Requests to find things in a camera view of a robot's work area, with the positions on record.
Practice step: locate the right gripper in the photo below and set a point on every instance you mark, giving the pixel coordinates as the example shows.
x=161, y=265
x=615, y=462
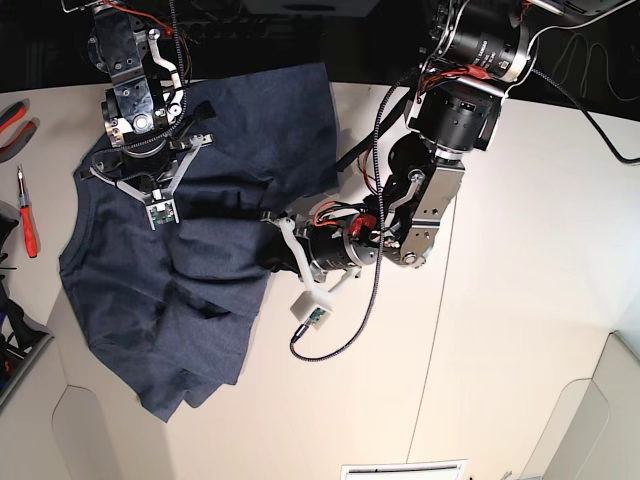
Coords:
x=143, y=172

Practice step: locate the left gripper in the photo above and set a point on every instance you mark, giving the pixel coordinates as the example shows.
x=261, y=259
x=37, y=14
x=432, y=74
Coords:
x=342, y=244

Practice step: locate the blue t-shirt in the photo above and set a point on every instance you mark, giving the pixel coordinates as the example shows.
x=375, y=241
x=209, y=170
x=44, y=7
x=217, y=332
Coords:
x=170, y=309

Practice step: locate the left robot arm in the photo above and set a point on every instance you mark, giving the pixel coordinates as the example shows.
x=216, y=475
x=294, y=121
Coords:
x=479, y=49

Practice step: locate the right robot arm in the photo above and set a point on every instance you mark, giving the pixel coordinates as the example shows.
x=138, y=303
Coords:
x=145, y=113

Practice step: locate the orange grey pliers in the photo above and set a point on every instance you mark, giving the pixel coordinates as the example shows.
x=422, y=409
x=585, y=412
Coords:
x=14, y=116

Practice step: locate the orange handled screwdriver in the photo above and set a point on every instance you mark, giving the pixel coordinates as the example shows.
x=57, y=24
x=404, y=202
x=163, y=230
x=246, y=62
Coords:
x=30, y=240

